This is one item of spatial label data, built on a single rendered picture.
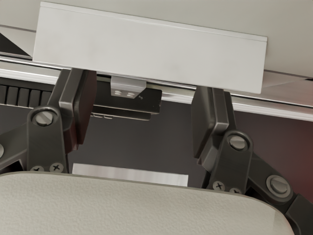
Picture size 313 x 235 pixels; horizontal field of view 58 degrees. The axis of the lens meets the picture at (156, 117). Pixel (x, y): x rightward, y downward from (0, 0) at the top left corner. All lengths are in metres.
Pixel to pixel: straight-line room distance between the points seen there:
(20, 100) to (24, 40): 0.46
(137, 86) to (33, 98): 0.38
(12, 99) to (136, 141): 0.31
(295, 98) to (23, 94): 0.54
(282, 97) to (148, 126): 0.35
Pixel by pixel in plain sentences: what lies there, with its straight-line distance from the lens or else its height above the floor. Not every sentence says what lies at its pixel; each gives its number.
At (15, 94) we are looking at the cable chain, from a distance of 0.65.
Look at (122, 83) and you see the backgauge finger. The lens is 0.28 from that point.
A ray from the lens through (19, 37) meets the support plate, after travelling 0.18.
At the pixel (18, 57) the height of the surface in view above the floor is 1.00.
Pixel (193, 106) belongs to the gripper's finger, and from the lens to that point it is 0.15.
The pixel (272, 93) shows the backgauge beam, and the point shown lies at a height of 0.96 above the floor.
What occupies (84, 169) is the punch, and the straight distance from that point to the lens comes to 0.25.
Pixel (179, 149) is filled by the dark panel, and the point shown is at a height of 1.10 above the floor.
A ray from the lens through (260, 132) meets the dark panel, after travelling 0.85.
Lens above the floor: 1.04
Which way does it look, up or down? 1 degrees down
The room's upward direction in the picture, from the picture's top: 173 degrees counter-clockwise
